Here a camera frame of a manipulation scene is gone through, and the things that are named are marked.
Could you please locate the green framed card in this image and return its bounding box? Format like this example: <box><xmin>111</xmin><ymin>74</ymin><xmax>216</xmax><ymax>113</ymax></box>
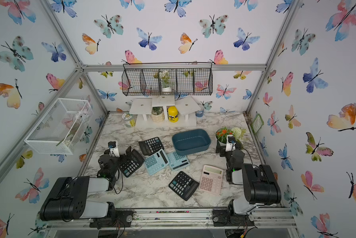
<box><xmin>251</xmin><ymin>114</ymin><xmax>264</xmax><ymax>134</ymax></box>

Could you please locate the white wooden riser shelf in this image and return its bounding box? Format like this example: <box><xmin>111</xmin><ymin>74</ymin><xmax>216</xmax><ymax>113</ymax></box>
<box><xmin>129</xmin><ymin>95</ymin><xmax>200</xmax><ymax>129</ymax></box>

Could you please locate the teal plastic storage box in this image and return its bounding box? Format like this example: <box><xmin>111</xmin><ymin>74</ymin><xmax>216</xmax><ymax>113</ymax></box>
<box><xmin>172</xmin><ymin>129</ymin><xmax>211</xmax><ymax>156</ymax></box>

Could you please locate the black wire wall basket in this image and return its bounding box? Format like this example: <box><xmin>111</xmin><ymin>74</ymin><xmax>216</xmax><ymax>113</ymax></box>
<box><xmin>119</xmin><ymin>61</ymin><xmax>213</xmax><ymax>96</ymax></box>

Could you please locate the light blue calculator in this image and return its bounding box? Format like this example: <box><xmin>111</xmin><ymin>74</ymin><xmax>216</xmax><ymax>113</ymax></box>
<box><xmin>144</xmin><ymin>149</ymin><xmax>170</xmax><ymax>176</ymax></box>
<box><xmin>167</xmin><ymin>152</ymin><xmax>190</xmax><ymax>172</ymax></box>

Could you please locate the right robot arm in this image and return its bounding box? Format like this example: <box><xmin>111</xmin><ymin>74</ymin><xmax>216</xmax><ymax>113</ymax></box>
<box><xmin>216</xmin><ymin>139</ymin><xmax>282</xmax><ymax>216</ymax></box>

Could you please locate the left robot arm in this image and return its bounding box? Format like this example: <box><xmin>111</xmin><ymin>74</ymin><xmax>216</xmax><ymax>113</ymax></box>
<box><xmin>39</xmin><ymin>149</ymin><xmax>125</xmax><ymax>222</ymax></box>

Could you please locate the black calculator front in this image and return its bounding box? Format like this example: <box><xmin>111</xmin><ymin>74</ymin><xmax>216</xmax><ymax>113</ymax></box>
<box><xmin>169</xmin><ymin>171</ymin><xmax>199</xmax><ymax>201</ymax></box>

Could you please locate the small white flower pot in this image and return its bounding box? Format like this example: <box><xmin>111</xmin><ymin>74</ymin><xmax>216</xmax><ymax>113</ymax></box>
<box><xmin>157</xmin><ymin>69</ymin><xmax>172</xmax><ymax>93</ymax></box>

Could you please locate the blue can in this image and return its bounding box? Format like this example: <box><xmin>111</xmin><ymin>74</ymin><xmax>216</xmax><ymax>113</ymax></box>
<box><xmin>195</xmin><ymin>109</ymin><xmax>204</xmax><ymax>118</ymax></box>

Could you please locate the potted orange flower plant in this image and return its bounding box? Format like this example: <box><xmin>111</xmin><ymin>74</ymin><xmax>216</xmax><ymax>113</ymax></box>
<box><xmin>215</xmin><ymin>127</ymin><xmax>248</xmax><ymax>146</ymax></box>

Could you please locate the pink calculator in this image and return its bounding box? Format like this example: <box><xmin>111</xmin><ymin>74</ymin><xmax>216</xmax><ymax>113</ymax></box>
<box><xmin>199</xmin><ymin>165</ymin><xmax>224</xmax><ymax>195</ymax></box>

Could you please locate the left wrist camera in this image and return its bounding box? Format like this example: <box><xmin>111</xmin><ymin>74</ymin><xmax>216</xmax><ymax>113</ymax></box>
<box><xmin>108</xmin><ymin>140</ymin><xmax>120</xmax><ymax>158</ymax></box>

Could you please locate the black calculator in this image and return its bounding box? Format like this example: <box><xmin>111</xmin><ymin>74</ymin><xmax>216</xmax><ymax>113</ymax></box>
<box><xmin>169</xmin><ymin>171</ymin><xmax>199</xmax><ymax>201</ymax></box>
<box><xmin>119</xmin><ymin>146</ymin><xmax>144</xmax><ymax>178</ymax></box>
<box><xmin>139</xmin><ymin>137</ymin><xmax>164</xmax><ymax>156</ymax></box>

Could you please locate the sunflower seed can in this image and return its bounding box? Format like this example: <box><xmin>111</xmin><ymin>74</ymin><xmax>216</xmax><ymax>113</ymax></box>
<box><xmin>122</xmin><ymin>113</ymin><xmax>136</xmax><ymax>128</ymax></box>

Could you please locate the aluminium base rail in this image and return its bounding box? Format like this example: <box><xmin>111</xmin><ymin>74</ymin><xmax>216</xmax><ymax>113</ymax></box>
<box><xmin>44</xmin><ymin>207</ymin><xmax>299</xmax><ymax>231</ymax></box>

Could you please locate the cream bumpy plant pot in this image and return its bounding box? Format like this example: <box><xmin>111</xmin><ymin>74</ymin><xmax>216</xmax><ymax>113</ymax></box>
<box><xmin>151</xmin><ymin>107</ymin><xmax>165</xmax><ymax>123</ymax></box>

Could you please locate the yellow plastic jar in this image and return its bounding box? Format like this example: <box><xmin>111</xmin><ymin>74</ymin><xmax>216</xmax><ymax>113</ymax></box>
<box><xmin>168</xmin><ymin>106</ymin><xmax>179</xmax><ymax>123</ymax></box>

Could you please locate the white mesh wall basket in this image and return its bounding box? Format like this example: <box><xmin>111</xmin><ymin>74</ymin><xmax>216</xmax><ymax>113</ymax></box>
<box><xmin>24</xmin><ymin>98</ymin><xmax>93</xmax><ymax>155</ymax></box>

